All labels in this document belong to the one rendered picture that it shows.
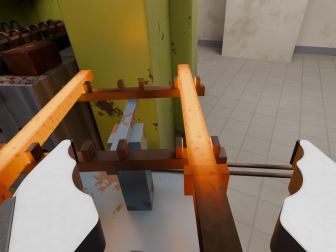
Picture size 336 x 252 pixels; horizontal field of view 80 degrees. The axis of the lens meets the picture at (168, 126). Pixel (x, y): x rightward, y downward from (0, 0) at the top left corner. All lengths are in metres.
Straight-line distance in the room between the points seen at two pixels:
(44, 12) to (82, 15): 0.51
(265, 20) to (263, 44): 0.35
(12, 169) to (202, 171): 0.23
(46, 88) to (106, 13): 0.27
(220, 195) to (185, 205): 0.33
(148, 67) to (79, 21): 0.24
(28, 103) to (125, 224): 0.41
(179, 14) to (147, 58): 0.45
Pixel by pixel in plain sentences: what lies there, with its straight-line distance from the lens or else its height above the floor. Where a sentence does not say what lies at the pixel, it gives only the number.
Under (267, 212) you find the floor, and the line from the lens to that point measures 1.38.
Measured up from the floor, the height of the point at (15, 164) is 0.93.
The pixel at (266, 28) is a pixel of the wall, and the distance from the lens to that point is 3.70.
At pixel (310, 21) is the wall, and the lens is 4.23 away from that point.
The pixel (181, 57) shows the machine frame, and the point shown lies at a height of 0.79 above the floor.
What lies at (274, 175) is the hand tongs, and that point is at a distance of 0.61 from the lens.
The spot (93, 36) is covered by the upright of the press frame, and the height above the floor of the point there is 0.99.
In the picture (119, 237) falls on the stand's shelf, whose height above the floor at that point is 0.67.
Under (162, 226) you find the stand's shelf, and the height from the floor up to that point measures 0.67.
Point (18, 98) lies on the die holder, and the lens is 0.68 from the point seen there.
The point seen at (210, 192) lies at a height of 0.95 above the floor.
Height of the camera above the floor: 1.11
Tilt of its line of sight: 35 degrees down
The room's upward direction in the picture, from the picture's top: 4 degrees counter-clockwise
